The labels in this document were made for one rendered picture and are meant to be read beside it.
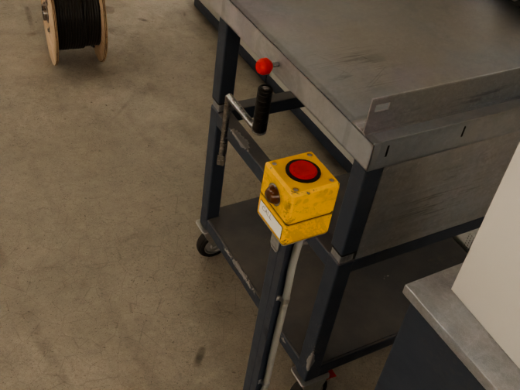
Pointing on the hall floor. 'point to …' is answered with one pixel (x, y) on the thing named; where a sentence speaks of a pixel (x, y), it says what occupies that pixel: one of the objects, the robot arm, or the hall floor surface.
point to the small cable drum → (75, 26)
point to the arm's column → (423, 360)
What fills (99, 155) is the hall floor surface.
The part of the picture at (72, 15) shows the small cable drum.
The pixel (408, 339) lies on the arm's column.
